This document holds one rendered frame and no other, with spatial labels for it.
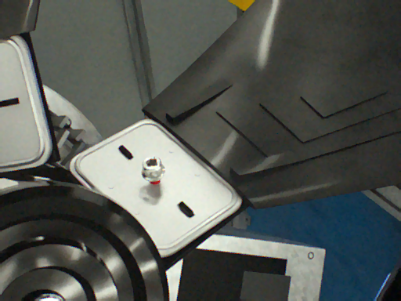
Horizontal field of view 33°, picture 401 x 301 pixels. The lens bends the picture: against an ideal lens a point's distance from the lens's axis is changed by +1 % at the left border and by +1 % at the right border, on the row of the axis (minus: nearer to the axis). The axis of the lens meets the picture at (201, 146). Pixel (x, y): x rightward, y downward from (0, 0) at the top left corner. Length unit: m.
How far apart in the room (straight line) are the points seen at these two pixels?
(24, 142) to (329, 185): 0.17
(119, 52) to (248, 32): 0.92
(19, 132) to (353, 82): 0.22
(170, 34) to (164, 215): 1.10
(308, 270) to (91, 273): 0.28
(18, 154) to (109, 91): 1.08
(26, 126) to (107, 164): 0.07
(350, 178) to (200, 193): 0.09
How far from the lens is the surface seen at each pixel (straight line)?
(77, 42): 1.30
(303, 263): 0.56
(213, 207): 0.37
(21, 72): 0.33
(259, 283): 0.53
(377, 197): 0.87
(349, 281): 1.11
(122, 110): 1.48
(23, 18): 0.33
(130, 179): 0.39
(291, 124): 0.41
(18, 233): 0.31
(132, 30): 1.36
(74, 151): 0.47
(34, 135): 0.33
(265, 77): 0.44
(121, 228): 0.31
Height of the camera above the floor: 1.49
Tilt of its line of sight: 50 degrees down
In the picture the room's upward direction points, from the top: 5 degrees counter-clockwise
